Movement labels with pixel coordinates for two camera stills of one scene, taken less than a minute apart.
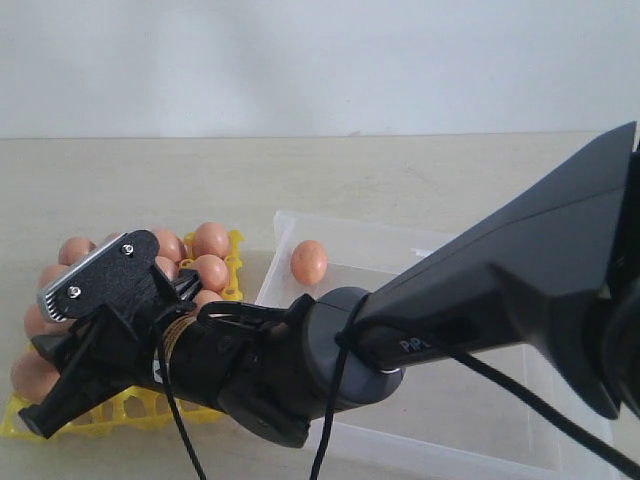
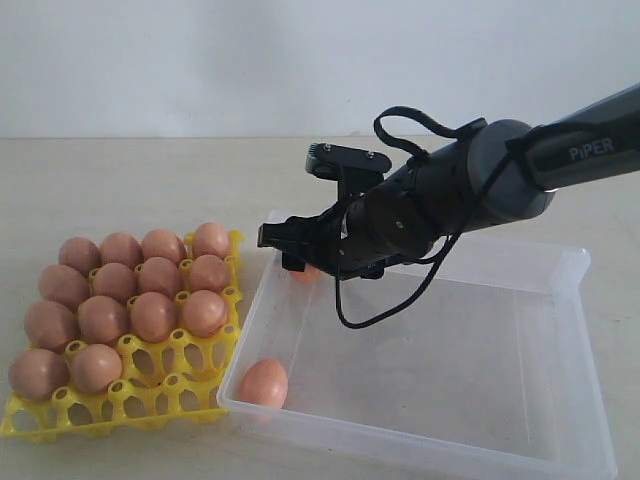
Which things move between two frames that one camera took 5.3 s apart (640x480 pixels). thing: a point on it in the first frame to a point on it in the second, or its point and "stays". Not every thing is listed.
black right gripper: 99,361 to 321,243
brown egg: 210,238 stays
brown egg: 33,377 stays
